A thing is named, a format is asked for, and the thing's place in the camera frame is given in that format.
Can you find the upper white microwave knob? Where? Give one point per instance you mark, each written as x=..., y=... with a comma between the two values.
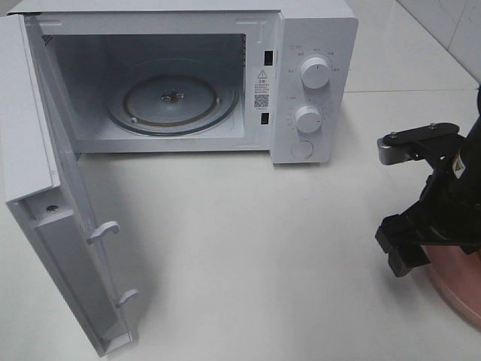
x=315, y=72

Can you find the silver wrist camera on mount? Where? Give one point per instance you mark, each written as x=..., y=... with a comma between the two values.
x=431, y=143

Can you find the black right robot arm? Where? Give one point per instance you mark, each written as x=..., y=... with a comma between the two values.
x=471, y=150

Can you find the lower white microwave knob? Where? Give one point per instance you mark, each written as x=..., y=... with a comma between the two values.
x=307, y=119

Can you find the pink round plate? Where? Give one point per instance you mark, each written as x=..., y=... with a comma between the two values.
x=455, y=275

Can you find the white microwave oven body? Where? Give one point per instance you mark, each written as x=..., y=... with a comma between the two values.
x=257, y=46

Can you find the white microwave knob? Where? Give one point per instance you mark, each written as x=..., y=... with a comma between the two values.
x=315, y=72
x=307, y=119

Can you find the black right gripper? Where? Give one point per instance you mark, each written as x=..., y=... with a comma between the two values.
x=447, y=214

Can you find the white microwave door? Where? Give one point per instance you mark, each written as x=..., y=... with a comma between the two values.
x=44, y=189

